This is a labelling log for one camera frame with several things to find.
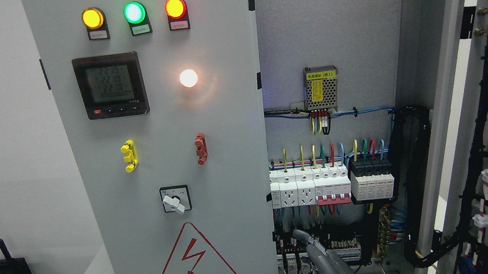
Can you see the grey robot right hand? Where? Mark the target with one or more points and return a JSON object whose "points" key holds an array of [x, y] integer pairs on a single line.
{"points": [[326, 261]]}

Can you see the relay terminal row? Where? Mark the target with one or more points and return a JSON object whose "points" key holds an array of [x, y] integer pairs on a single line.
{"points": [[289, 253]]}

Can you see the brass ground terminal bar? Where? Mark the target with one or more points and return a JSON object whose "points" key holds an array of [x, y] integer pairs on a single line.
{"points": [[384, 226]]}

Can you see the white socket module row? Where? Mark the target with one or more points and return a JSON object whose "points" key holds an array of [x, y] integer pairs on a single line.
{"points": [[293, 187]]}

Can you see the black white surge protector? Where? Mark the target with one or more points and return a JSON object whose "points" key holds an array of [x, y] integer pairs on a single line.
{"points": [[371, 179]]}

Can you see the metal mesh power supply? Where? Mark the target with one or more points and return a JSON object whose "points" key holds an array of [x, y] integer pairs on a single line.
{"points": [[321, 87]]}

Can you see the white glowing lamp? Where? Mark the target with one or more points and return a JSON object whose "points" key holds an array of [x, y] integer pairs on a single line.
{"points": [[188, 78]]}

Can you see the black digital power meter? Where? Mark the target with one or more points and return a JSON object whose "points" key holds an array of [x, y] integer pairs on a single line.
{"points": [[111, 85]]}

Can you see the red indicator light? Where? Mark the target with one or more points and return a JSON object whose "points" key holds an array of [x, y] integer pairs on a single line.
{"points": [[177, 14]]}

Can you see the green indicator light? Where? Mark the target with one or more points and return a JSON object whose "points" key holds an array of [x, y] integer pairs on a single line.
{"points": [[136, 15]]}

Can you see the yellow indicator light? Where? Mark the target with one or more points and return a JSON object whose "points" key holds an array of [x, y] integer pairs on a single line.
{"points": [[95, 23]]}

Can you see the red handle circuit breaker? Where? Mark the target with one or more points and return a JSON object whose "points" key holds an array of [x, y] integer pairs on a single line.
{"points": [[332, 185]]}

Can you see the white rotary selector switch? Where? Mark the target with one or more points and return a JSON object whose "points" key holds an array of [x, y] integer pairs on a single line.
{"points": [[176, 199]]}

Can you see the red terminal post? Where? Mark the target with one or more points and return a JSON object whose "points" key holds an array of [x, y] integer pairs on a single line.
{"points": [[201, 148]]}

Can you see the yellow terminal post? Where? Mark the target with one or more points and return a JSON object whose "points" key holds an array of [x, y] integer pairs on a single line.
{"points": [[130, 156]]}

